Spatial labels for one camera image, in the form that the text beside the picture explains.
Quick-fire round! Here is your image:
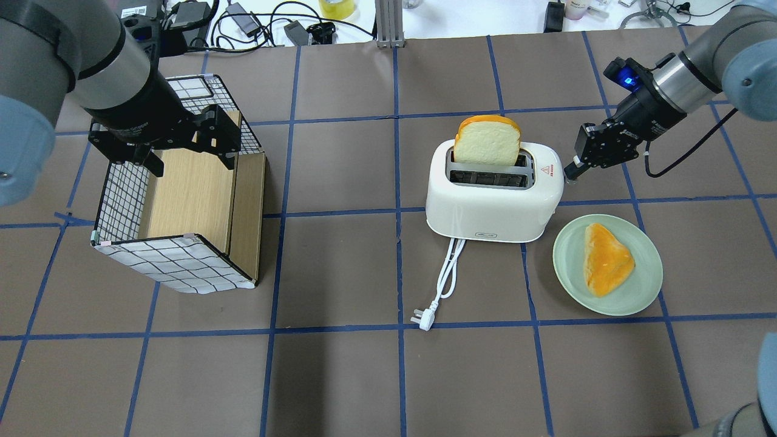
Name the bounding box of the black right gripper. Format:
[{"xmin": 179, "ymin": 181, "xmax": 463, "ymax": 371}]
[{"xmin": 563, "ymin": 103, "xmax": 652, "ymax": 185}]

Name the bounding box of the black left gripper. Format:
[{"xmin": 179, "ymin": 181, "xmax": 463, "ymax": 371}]
[{"xmin": 89, "ymin": 104, "xmax": 241, "ymax": 178}]

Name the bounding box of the white two-slot toaster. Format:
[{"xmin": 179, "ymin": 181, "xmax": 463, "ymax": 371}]
[{"xmin": 426, "ymin": 140, "xmax": 565, "ymax": 243}]

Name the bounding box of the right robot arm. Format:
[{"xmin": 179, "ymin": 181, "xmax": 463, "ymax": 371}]
[{"xmin": 564, "ymin": 1, "xmax": 776, "ymax": 181}]

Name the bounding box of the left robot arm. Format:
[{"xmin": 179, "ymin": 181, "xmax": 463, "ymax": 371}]
[{"xmin": 1, "ymin": 1, "xmax": 241, "ymax": 206}]

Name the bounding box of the toast slice in toaster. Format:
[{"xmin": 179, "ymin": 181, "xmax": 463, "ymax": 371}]
[{"xmin": 453, "ymin": 115, "xmax": 522, "ymax": 166}]

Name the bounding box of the triangular orange bread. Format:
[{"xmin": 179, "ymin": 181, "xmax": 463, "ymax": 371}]
[{"xmin": 583, "ymin": 222, "xmax": 636, "ymax": 297}]

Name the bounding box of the light green plate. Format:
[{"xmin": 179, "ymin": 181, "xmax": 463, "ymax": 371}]
[{"xmin": 552, "ymin": 215, "xmax": 663, "ymax": 316}]

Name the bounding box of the black power adapter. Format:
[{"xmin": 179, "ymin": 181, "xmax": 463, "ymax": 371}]
[{"xmin": 226, "ymin": 2, "xmax": 262, "ymax": 37}]

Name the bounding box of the yellow tape roll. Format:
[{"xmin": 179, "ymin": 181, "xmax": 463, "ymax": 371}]
[{"xmin": 318, "ymin": 0, "xmax": 357, "ymax": 21}]

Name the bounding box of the wire basket with wooden shelf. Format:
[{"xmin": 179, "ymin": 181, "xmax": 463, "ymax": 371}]
[{"xmin": 90, "ymin": 74, "xmax": 266, "ymax": 294}]

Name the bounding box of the white power cable with plug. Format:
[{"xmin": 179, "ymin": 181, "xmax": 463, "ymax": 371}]
[{"xmin": 411, "ymin": 237, "xmax": 467, "ymax": 331}]

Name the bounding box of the aluminium frame post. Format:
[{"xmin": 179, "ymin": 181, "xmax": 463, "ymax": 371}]
[{"xmin": 375, "ymin": 0, "xmax": 406, "ymax": 48}]

